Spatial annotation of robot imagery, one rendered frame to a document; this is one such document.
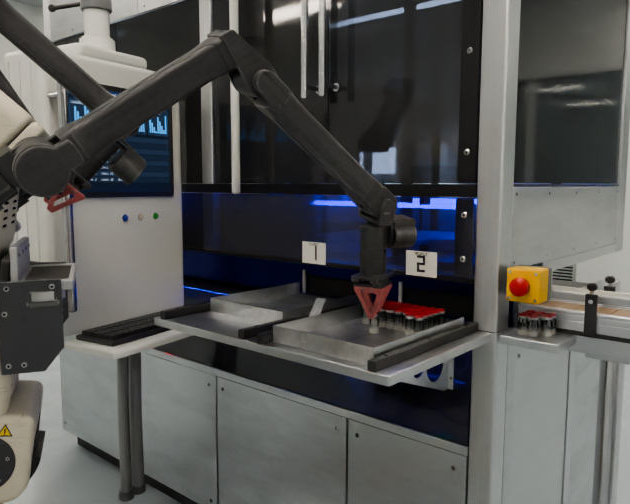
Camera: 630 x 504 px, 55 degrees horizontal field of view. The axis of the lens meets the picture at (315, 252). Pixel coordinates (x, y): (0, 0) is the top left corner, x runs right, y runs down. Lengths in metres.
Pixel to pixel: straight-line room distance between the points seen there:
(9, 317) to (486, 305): 0.95
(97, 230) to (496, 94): 1.10
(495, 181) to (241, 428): 1.14
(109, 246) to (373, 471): 0.96
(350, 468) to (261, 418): 0.35
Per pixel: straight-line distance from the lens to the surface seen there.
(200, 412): 2.17
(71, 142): 1.00
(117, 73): 1.85
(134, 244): 1.86
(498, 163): 1.36
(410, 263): 1.47
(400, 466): 1.64
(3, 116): 1.15
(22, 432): 1.22
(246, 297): 1.67
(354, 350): 1.13
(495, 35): 1.40
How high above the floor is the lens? 1.21
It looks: 6 degrees down
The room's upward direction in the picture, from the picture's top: straight up
